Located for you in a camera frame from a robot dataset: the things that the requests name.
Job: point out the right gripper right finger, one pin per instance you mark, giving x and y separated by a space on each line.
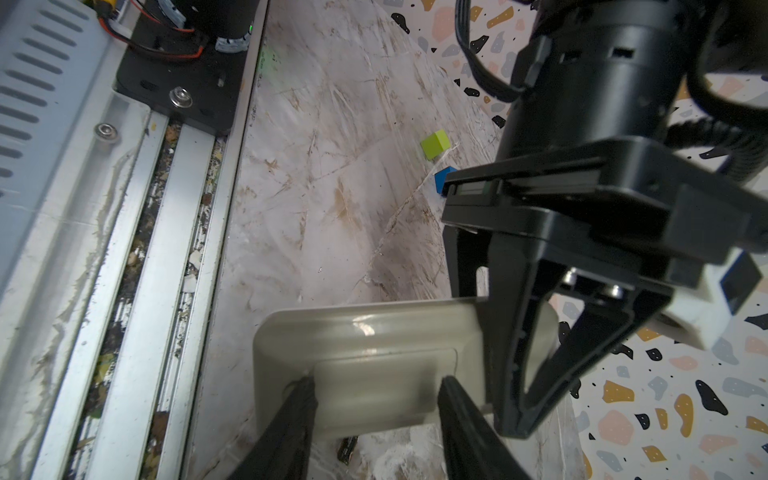
472 450

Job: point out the blue cube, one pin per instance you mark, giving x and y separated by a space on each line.
440 178

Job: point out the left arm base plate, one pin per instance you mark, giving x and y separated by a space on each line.
186 59

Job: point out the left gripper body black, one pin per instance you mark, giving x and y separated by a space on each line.
628 200

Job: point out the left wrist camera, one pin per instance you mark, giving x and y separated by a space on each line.
699 316

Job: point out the white remote control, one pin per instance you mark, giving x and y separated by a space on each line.
375 367

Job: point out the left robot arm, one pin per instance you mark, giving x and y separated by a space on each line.
603 70

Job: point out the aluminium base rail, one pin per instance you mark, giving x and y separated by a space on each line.
104 318

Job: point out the green cube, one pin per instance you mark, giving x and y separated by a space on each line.
435 145

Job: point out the perforated metal cover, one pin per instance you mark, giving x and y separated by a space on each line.
42 114

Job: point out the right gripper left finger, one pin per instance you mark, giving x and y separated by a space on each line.
284 448

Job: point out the AAA battery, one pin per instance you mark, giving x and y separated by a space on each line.
346 449

